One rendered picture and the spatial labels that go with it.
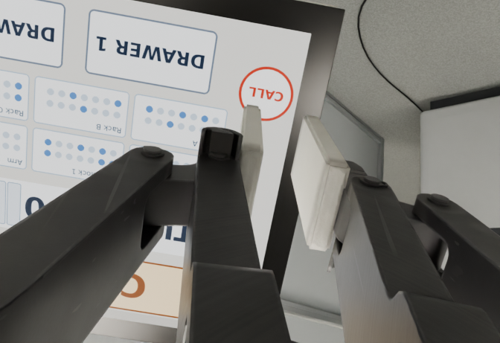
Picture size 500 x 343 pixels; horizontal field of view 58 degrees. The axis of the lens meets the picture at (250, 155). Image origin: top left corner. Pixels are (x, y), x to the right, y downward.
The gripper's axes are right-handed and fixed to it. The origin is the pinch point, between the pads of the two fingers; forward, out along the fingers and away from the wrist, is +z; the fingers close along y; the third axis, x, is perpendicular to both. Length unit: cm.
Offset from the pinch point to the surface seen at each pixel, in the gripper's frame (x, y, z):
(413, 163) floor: -63, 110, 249
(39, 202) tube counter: -12.1, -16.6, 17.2
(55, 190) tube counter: -10.8, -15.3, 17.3
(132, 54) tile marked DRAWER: 1.0, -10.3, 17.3
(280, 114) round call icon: -1.4, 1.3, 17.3
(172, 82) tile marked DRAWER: -0.5, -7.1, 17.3
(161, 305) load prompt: -19.9, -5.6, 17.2
